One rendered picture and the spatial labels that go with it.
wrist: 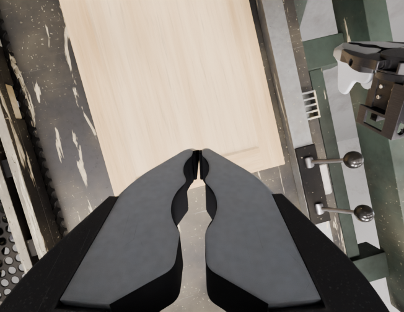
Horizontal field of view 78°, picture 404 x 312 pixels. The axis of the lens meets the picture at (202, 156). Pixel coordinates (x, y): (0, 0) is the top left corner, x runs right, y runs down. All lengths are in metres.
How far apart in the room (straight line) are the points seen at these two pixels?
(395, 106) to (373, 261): 0.69
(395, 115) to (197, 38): 0.48
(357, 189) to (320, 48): 3.52
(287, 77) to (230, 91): 0.14
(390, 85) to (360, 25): 0.48
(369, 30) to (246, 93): 0.33
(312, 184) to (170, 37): 0.50
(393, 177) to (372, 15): 0.41
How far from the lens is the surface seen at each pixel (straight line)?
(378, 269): 0.98
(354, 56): 0.34
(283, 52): 0.68
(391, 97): 0.32
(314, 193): 0.69
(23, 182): 0.67
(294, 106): 0.67
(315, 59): 0.80
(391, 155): 0.80
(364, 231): 4.02
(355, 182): 4.26
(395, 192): 0.83
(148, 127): 0.63
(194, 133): 0.63
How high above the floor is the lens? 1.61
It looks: 29 degrees down
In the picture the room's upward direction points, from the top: 164 degrees clockwise
